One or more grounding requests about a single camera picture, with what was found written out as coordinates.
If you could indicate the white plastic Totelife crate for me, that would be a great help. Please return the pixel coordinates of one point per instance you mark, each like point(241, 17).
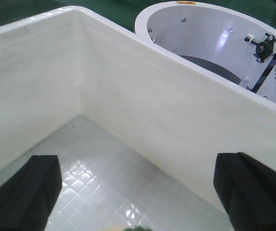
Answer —
point(136, 128)

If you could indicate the white curved conveyor frame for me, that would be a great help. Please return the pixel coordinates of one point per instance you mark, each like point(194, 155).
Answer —
point(213, 37)

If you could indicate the yellow round plush toy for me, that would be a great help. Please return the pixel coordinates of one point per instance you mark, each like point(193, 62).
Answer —
point(127, 228)

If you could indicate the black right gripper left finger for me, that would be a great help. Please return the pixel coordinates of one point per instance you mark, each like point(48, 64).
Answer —
point(29, 196)

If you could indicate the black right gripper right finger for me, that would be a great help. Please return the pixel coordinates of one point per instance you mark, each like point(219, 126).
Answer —
point(247, 191)

